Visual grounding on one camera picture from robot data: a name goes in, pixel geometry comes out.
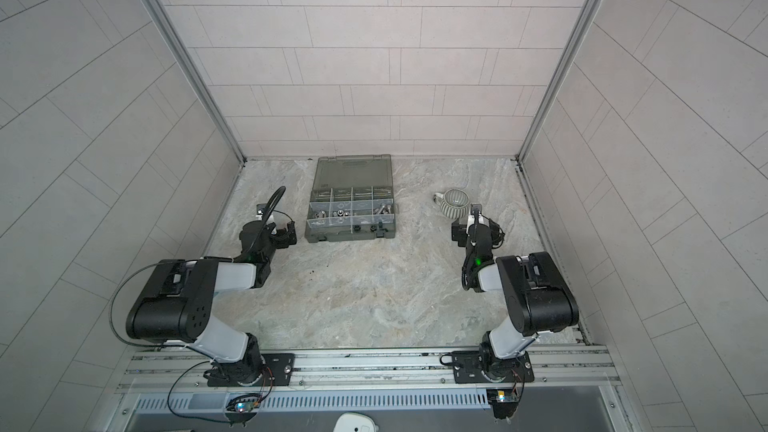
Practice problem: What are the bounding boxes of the left green circuit board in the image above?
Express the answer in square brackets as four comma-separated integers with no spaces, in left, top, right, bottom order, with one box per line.
[225,393,263,425]

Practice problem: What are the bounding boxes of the grey compartment organizer box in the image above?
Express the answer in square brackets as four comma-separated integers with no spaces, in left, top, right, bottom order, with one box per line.
[305,154,396,243]

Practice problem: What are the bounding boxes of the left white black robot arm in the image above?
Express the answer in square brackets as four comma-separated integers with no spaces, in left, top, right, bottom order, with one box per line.
[125,204,297,386]

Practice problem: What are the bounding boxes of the white round object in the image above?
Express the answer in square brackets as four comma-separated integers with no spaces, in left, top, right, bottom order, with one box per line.
[333,412,378,432]

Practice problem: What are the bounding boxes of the aluminium mounting rail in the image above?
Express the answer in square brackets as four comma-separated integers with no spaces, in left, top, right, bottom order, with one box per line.
[116,345,620,415]

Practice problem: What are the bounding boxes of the right circuit board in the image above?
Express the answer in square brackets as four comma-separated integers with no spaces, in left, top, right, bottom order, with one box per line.
[486,389,521,420]

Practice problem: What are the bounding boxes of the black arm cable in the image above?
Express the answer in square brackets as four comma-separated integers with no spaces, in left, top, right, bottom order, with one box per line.
[108,262,181,349]

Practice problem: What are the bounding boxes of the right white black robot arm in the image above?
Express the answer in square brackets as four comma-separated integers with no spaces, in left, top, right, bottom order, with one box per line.
[451,204,579,381]

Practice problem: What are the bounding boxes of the ribbed grey ceramic cup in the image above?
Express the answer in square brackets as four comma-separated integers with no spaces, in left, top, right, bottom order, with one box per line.
[433,188,471,220]

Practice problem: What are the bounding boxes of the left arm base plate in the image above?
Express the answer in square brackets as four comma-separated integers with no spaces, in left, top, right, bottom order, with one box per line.
[203,353,295,387]

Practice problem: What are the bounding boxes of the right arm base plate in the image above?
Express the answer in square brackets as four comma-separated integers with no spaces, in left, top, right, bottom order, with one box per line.
[439,350,535,384]

